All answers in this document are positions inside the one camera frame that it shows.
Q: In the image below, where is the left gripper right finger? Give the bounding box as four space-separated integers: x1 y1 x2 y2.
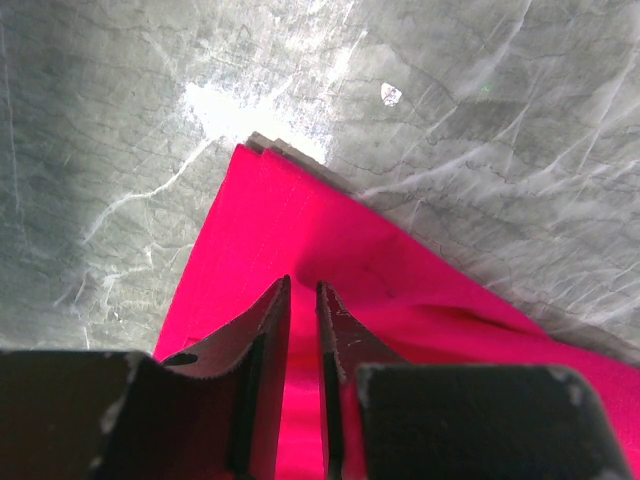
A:
316 282 408 479

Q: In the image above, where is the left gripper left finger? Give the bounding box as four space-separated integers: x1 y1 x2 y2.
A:
159 273 292 480

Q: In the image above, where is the magenta t-shirt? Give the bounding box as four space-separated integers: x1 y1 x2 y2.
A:
154 146 639 479

